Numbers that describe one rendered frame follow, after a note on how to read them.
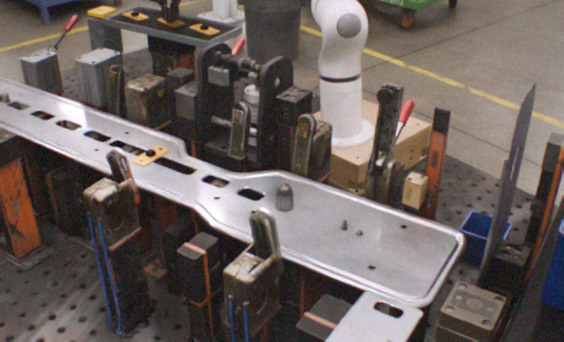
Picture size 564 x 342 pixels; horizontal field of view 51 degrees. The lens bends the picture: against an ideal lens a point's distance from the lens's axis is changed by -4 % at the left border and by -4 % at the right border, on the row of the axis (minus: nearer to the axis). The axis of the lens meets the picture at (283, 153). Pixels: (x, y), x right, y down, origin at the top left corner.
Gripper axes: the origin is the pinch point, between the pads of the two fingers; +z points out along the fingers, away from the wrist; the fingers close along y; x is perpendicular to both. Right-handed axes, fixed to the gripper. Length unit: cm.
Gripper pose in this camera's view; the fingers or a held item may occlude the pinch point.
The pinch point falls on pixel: (170, 12)
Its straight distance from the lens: 165.0
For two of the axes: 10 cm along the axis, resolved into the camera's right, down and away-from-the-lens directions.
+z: 0.0, 8.7, 5.0
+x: 6.6, 3.8, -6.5
